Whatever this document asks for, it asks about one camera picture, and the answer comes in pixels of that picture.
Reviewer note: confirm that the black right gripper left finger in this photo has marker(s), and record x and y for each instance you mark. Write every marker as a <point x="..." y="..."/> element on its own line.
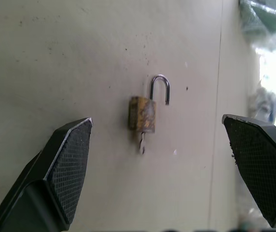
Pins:
<point x="65" y="174"/>

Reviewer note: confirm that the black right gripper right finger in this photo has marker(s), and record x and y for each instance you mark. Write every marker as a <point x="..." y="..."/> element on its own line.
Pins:
<point x="259" y="159"/>

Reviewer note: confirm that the brass padlock with steel shackle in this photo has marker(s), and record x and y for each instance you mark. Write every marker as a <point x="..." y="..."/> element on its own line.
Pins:
<point x="144" y="113"/>

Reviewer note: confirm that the clear plastic bag with green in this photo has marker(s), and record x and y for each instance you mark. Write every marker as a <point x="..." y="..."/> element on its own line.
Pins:
<point x="267" y="36"/>

